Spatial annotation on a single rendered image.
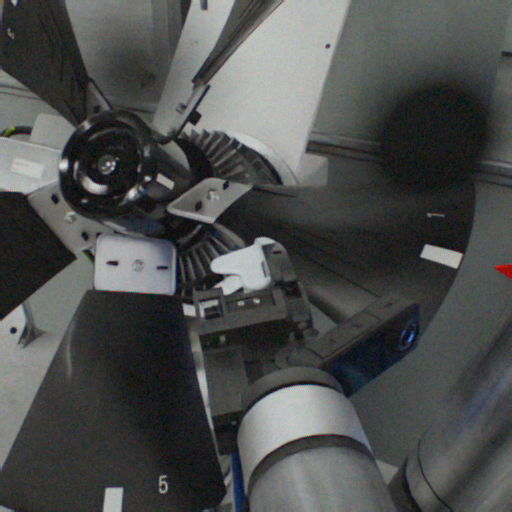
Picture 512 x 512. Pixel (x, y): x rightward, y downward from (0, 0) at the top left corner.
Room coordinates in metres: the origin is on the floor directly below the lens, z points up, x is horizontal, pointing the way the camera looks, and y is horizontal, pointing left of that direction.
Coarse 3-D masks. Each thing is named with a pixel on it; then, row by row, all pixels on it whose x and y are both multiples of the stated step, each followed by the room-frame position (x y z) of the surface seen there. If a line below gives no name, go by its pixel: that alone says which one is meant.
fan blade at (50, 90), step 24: (24, 0) 0.81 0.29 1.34; (48, 0) 0.76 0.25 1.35; (24, 24) 0.80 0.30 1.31; (48, 24) 0.75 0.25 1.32; (0, 48) 0.86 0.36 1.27; (24, 48) 0.81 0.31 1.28; (48, 48) 0.75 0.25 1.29; (72, 48) 0.70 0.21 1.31; (24, 72) 0.82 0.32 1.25; (48, 72) 0.76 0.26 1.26; (72, 72) 0.70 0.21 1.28; (48, 96) 0.78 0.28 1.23; (72, 96) 0.71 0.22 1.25; (72, 120) 0.73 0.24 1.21
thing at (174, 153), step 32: (96, 128) 0.60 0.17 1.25; (128, 128) 0.59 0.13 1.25; (64, 160) 0.58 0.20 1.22; (96, 160) 0.58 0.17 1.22; (128, 160) 0.56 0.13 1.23; (160, 160) 0.55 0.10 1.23; (192, 160) 0.65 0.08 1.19; (64, 192) 0.55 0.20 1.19; (96, 192) 0.55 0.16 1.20; (128, 192) 0.54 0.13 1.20; (160, 192) 0.55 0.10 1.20; (128, 224) 0.54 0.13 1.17; (160, 224) 0.56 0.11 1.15; (192, 224) 0.60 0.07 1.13
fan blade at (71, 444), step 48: (96, 336) 0.47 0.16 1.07; (144, 336) 0.49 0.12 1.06; (48, 384) 0.43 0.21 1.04; (96, 384) 0.44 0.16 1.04; (144, 384) 0.45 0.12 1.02; (192, 384) 0.47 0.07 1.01; (48, 432) 0.41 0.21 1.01; (96, 432) 0.41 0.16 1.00; (144, 432) 0.42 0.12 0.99; (192, 432) 0.43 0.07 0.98; (0, 480) 0.38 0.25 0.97; (48, 480) 0.38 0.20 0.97; (96, 480) 0.38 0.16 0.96; (144, 480) 0.39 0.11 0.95; (192, 480) 0.40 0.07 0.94
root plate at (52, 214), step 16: (32, 192) 0.61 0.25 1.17; (48, 192) 0.61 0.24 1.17; (48, 208) 0.61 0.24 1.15; (64, 208) 0.61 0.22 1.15; (48, 224) 0.61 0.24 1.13; (64, 224) 0.61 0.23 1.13; (80, 224) 0.61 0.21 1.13; (96, 224) 0.61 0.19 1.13; (64, 240) 0.61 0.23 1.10; (80, 240) 0.61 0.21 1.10
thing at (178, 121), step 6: (204, 84) 0.62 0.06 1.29; (198, 90) 0.62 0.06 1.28; (192, 96) 0.67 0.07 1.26; (198, 96) 0.61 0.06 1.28; (186, 102) 0.69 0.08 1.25; (192, 102) 0.61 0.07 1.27; (186, 108) 0.61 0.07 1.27; (186, 114) 0.60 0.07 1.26; (174, 120) 0.68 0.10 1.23; (180, 120) 0.60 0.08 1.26; (174, 126) 0.64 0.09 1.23; (180, 126) 0.60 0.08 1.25; (168, 132) 0.63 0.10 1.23; (174, 132) 0.60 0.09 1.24
